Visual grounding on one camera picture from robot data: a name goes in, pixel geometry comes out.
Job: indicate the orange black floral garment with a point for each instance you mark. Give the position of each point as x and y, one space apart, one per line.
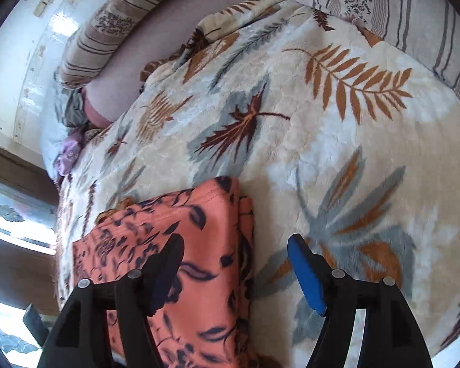
205 320

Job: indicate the stained glass wooden window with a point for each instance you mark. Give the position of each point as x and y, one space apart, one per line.
27 255

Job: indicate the purple floral cloth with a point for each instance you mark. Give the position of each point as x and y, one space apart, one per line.
69 152

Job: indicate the cream leaf pattern blanket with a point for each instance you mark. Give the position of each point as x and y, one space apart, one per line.
352 144

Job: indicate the light blue grey cloth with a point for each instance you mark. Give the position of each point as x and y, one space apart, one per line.
61 115

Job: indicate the striped beige pillow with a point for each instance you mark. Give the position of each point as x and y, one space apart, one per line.
89 49

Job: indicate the striped grey pillow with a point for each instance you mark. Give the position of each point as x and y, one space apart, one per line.
427 30

